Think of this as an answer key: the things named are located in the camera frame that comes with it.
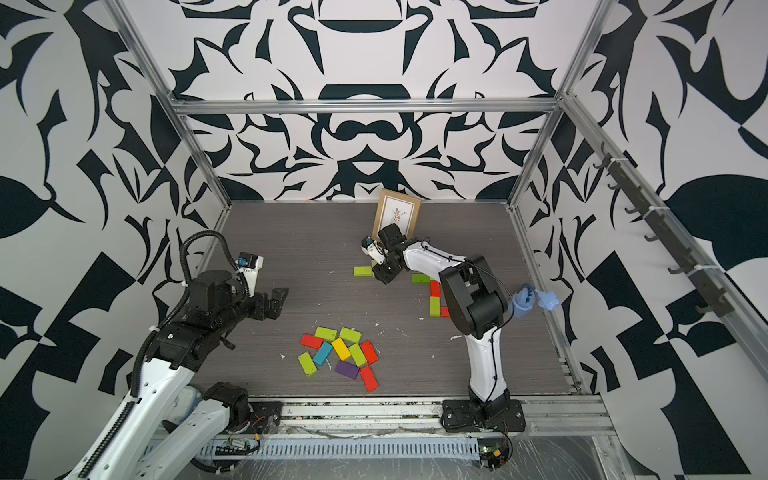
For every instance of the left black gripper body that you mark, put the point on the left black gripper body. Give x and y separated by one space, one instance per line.
258 307

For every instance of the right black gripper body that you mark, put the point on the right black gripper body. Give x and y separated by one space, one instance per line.
385 271

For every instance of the lime block top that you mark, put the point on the lime block top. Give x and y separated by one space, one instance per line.
363 271

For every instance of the lime block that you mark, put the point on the lime block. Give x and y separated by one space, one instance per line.
350 336
307 364
434 306
326 334
363 271
358 355

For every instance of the green block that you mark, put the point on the green block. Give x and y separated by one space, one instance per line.
420 279

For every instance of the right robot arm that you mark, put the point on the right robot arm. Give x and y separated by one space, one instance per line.
474 299

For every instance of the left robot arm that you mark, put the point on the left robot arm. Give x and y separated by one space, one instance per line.
171 355

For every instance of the teal block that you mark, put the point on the teal block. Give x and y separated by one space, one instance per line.
322 354

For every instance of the yellow block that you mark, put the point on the yellow block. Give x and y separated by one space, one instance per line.
341 349

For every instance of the purple block lower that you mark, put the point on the purple block lower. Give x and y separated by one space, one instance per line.
346 369

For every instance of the left circuit board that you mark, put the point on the left circuit board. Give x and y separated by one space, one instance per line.
237 447

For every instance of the circuit board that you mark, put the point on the circuit board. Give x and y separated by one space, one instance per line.
237 447
493 458

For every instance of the blue cloth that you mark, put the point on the blue cloth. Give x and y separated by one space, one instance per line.
527 297

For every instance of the right circuit board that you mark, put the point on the right circuit board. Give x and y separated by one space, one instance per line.
493 458

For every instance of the wooden picture frame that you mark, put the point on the wooden picture frame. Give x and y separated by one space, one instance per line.
399 209

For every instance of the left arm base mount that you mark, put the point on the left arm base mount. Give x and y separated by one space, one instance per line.
264 417

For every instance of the white cable duct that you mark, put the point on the white cable duct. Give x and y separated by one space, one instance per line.
350 448

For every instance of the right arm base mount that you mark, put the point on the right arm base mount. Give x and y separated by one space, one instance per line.
469 416

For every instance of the black wall hook rail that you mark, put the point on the black wall hook rail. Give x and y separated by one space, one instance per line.
668 230

